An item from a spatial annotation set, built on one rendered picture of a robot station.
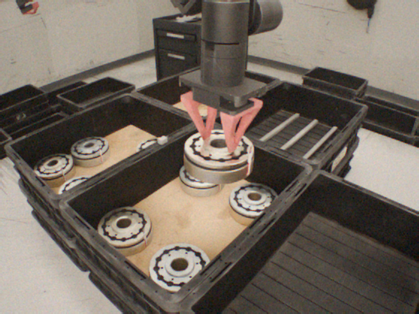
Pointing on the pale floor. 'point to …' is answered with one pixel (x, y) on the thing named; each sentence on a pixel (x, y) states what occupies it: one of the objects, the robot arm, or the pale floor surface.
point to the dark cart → (177, 45)
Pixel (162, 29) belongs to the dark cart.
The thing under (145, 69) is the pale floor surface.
